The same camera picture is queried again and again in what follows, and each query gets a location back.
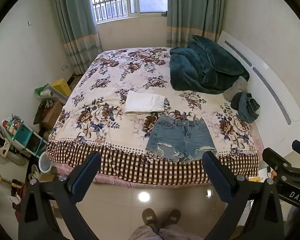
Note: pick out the brown slipper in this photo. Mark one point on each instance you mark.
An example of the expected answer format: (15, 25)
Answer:
(172, 217)
(148, 216)

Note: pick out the teal fleece blanket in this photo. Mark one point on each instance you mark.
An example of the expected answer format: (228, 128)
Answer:
(205, 65)

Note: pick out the wall light switch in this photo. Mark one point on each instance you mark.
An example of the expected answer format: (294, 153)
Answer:
(30, 23)

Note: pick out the brown cardboard box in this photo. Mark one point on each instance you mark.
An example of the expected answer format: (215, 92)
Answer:
(52, 115)

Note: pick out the teal shelf cart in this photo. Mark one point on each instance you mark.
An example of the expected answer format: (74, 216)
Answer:
(25, 132)

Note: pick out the pair of white shoes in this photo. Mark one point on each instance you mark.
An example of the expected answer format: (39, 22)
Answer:
(33, 175)

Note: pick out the window with metal grille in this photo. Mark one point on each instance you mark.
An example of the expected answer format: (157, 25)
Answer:
(120, 0)

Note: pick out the folded white pants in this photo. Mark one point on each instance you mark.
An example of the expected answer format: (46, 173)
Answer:
(143, 103)

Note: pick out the white headboard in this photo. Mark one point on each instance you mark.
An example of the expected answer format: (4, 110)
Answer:
(270, 62)

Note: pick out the crumpled dark teal cloth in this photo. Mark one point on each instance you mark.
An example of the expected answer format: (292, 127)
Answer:
(246, 107)

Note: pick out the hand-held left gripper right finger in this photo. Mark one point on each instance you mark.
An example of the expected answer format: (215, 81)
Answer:
(216, 177)

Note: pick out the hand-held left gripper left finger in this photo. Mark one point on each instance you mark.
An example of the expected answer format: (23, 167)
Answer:
(86, 175)

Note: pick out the bed with floral sheet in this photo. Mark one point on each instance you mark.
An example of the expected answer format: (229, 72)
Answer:
(110, 100)

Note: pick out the person's right forearm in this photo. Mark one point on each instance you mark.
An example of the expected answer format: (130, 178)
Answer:
(298, 225)

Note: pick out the green plastic bag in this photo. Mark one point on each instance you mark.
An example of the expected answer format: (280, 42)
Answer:
(41, 90)

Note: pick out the blue denim shorts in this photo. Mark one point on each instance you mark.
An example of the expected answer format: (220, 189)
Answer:
(180, 137)

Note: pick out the grey pillow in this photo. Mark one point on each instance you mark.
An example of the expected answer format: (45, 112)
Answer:
(236, 90)

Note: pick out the yellow box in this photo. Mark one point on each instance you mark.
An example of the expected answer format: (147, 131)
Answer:
(62, 86)

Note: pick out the green striped curtain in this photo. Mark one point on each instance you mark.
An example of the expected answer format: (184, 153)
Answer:
(75, 27)
(190, 12)

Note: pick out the white waste basket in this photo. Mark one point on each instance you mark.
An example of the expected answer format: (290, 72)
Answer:
(45, 163)

